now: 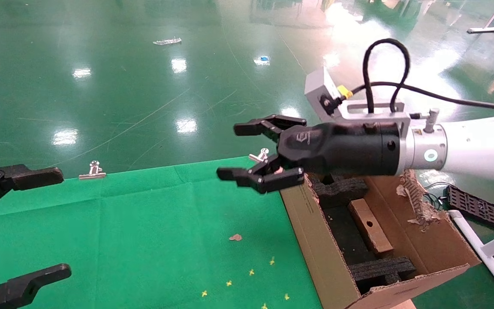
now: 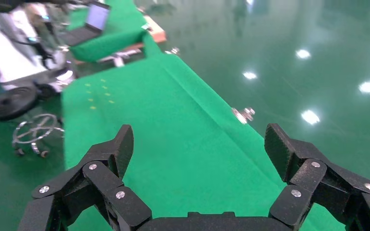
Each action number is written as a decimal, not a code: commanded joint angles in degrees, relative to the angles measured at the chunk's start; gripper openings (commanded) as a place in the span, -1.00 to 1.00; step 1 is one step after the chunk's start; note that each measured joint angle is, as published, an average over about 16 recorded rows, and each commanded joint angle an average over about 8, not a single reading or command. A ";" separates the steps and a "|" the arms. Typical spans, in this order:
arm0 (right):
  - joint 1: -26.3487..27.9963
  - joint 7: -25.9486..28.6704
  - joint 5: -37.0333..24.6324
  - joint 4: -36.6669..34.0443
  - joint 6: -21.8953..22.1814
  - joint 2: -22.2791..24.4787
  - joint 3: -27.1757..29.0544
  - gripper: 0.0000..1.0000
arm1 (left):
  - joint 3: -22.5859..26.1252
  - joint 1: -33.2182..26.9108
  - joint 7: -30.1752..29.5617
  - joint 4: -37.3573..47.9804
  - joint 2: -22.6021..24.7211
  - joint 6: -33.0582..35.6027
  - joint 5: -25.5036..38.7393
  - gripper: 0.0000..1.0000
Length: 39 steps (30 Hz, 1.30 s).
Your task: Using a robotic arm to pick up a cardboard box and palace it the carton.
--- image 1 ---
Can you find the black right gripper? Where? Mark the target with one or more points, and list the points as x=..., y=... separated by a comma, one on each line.
x=341, y=148

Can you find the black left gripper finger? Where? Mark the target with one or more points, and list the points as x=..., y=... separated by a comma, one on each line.
x=24, y=283
x=28, y=178

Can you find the small brown cardboard box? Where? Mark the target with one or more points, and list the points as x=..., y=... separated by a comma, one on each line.
x=371, y=227

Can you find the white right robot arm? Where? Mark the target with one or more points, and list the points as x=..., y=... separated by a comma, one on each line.
x=478, y=148

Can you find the small brown cardboard scrap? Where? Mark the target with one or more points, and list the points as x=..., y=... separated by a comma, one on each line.
x=235, y=237

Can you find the large open cardboard carton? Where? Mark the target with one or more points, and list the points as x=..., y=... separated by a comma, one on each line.
x=315, y=240

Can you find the tan printed cardboard piece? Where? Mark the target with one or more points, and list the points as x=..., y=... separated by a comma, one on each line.
x=395, y=305

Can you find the silver binder clip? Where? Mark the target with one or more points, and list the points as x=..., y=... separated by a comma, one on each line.
x=92, y=172
x=260, y=155

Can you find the green table cloth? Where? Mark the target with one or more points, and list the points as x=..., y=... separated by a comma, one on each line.
x=122, y=236

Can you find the black foam bottom sheet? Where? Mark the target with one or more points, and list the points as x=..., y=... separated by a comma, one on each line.
x=345, y=234

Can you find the black plastic grid tray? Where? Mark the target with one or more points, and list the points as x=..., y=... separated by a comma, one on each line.
x=478, y=208

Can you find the white table foot bar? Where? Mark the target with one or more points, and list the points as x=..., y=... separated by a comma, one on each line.
x=482, y=30

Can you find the gray wrist camera box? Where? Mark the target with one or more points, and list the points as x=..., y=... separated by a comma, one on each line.
x=317, y=86

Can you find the gray aluminium camera bracket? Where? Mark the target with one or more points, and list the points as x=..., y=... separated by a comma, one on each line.
x=380, y=116

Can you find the white tubular table frame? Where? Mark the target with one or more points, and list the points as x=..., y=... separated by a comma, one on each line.
x=493, y=264

